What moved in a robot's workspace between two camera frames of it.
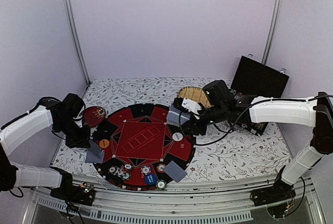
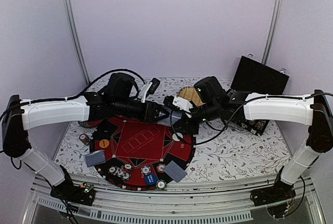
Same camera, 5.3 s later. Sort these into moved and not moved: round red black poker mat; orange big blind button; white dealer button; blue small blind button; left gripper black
Moved: left gripper black
Not moved: orange big blind button; blue small blind button; round red black poker mat; white dealer button
